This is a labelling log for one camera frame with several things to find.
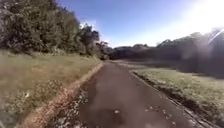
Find grey gravel path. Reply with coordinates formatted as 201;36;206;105
49;61;214;128

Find row of trees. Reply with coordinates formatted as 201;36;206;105
0;0;114;61
109;27;224;80

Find strip of dry leaves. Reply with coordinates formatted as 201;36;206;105
20;62;106;128

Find dark kerb edging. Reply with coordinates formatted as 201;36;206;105
129;70;224;128

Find grass field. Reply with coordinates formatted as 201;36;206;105
0;49;103;128
113;59;224;128

